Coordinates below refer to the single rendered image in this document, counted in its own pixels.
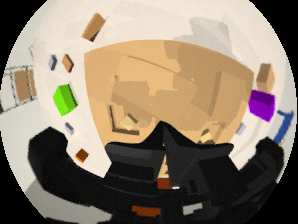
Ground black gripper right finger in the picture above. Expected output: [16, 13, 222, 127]
[162, 121, 234, 188]

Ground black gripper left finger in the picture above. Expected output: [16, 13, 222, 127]
[104, 120, 166, 181]

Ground purple block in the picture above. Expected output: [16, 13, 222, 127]
[247, 89, 275, 124]

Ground lime green cube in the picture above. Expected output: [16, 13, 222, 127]
[53, 84, 78, 116]

